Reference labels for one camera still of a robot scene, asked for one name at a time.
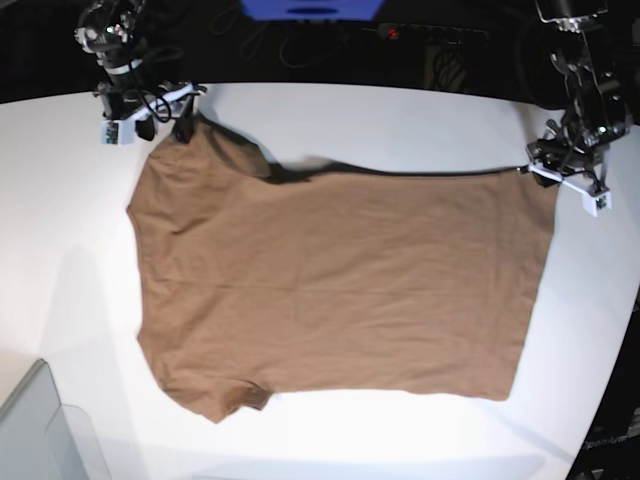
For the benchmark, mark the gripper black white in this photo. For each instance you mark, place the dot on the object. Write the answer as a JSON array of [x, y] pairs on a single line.
[[559, 164], [169, 103]]

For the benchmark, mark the brown t-shirt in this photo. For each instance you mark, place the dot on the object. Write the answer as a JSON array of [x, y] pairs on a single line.
[[257, 281]]

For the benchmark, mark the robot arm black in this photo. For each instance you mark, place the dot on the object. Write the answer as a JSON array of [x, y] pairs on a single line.
[[596, 114], [112, 32]]

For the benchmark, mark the blue box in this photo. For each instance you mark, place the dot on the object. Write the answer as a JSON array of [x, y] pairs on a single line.
[[290, 10]]

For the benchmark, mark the grey plastic bin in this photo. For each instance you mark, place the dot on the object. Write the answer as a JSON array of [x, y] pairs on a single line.
[[43, 438]]

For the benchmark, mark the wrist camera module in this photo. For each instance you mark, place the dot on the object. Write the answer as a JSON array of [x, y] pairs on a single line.
[[118, 132], [596, 203]]

